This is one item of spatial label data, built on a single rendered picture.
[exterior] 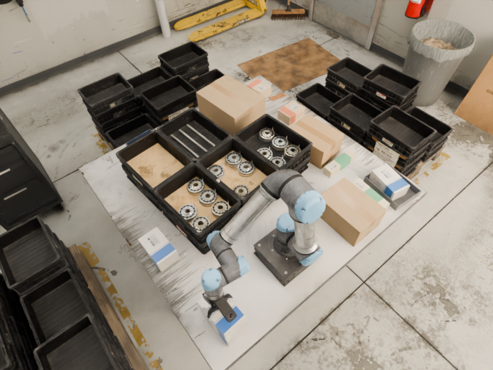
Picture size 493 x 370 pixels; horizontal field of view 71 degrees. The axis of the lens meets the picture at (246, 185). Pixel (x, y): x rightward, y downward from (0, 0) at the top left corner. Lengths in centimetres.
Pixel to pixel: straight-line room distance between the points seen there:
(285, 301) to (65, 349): 118
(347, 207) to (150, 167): 120
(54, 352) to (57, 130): 248
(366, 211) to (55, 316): 189
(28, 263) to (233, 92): 172
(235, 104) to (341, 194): 96
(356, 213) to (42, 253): 192
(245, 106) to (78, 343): 171
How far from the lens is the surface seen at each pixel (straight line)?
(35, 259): 256
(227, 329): 162
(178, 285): 191
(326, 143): 225
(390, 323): 269
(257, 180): 205
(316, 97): 355
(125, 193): 231
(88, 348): 218
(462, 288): 299
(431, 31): 423
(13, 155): 287
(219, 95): 253
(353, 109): 330
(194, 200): 200
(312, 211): 125
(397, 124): 309
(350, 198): 200
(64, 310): 244
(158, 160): 224
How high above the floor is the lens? 244
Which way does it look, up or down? 52 degrees down
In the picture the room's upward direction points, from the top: 2 degrees counter-clockwise
